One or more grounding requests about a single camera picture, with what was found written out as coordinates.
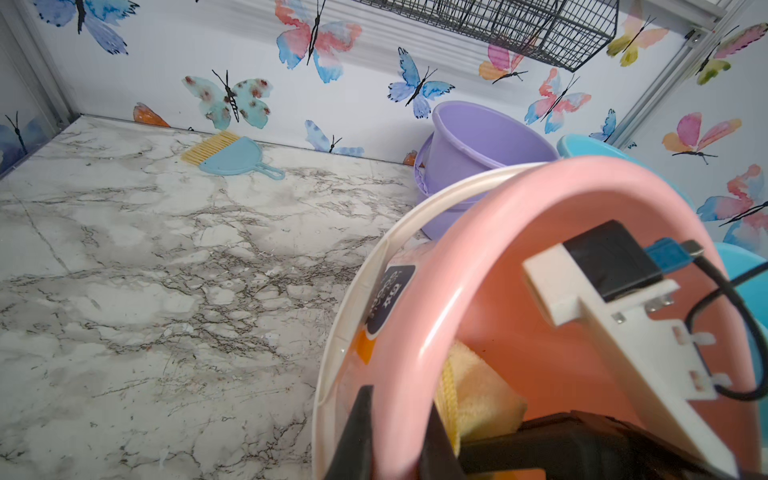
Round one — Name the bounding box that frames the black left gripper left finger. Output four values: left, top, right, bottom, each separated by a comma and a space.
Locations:
324, 385, 374, 480

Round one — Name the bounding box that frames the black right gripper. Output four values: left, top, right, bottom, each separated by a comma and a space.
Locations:
459, 411, 767, 479

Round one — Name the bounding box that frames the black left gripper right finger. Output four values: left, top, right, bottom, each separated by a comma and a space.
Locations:
418, 404, 465, 480

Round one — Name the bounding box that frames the cream yellow microfibre cloth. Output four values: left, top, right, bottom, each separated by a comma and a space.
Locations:
434, 341, 528, 455

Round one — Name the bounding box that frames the pink plastic bucket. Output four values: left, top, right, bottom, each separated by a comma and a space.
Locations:
311, 155, 764, 480

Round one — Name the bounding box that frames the teal bucket with sticker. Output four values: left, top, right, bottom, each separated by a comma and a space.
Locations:
556, 134, 695, 212

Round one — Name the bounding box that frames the purple plastic bucket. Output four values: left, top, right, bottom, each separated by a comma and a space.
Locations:
414, 101, 560, 201

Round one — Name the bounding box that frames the small teal hand brush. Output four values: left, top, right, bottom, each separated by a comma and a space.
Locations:
181, 131, 285, 181

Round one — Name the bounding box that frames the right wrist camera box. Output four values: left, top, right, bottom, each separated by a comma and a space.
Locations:
522, 220, 738, 476

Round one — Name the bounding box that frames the black wire wall basket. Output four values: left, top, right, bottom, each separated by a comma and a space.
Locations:
365, 0, 619, 72

